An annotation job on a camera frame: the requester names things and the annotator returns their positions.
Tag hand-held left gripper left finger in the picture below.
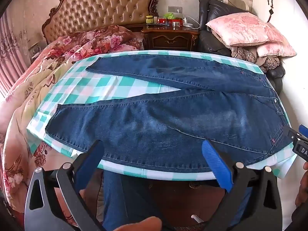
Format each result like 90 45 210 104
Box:
24 140 105 231

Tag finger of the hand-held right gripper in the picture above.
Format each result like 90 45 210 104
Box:
283 124 308 147

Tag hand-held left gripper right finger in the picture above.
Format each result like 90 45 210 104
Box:
202 140 282 231

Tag blue denim pants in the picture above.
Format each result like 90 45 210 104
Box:
44 54 293 174

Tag person's right hand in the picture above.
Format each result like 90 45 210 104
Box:
295 161 308 207

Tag person's leg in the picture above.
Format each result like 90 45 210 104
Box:
103 170 129 231

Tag green white checked cloth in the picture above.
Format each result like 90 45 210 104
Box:
26 49 297 181

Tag small pink floral pillow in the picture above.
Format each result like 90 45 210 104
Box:
256 41 297 58

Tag brown plaid blanket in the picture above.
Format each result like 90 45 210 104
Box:
228 46 282 68

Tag floral pink quilt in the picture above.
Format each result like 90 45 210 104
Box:
0 25 145 222

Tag large pink floral pillow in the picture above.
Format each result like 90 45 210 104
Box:
206 12 285 47

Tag small framed picture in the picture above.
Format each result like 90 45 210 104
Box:
29 42 42 59

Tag dark wooden nightstand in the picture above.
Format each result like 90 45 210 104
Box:
141 23 200 51

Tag pink striped curtain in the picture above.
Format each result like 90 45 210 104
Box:
0 12 30 94

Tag black leather chair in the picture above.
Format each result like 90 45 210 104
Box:
197 0 285 87

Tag tufted beige bed headboard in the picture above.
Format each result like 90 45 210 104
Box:
41 0 160 45

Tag black hanging strap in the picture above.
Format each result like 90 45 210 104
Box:
267 0 275 22

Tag white charger with cable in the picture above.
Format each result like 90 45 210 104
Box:
183 16 200 28

